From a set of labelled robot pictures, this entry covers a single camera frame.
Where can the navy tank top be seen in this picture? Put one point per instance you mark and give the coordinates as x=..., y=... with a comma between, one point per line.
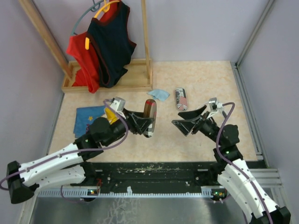
x=112, y=45

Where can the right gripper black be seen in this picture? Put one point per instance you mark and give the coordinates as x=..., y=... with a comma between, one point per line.
x=186, y=126

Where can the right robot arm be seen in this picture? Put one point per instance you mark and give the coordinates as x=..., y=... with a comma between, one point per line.
x=227, y=153

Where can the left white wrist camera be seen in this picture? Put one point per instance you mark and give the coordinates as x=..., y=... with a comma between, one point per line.
x=117, y=104

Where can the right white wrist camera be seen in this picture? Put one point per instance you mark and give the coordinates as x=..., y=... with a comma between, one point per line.
x=215, y=107

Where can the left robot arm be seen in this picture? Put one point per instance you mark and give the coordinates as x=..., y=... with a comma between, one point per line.
x=70, y=164

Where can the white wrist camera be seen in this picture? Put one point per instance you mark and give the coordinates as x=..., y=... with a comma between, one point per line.
x=117, y=104
x=215, y=107

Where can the plaid glasses case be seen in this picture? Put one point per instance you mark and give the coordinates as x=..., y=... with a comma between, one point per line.
x=150, y=111

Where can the red tank top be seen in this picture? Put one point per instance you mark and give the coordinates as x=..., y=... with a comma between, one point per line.
x=88, y=60

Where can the aluminium rail frame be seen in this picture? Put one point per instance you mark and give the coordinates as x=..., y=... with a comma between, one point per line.
x=257, y=177

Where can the white slotted cable duct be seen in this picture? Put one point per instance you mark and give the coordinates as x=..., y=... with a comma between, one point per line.
x=128, y=192

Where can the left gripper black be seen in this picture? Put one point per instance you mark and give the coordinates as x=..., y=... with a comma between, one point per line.
x=136, y=121

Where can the blue yellow cartoon pouch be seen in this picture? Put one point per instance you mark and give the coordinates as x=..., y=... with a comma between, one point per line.
x=85, y=116

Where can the grey blue hanger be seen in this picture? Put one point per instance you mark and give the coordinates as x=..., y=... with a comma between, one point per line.
x=94, y=8

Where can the flag newsprint glasses case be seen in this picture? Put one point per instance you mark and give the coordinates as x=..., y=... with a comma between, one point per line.
x=181, y=99

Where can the light blue cloth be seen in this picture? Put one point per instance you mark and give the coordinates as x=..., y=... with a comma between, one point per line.
x=158, y=94

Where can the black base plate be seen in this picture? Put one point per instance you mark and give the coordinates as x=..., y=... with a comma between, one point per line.
x=152, y=176

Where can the wooden clothes rack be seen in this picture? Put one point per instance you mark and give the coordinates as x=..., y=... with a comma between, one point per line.
x=140, y=73

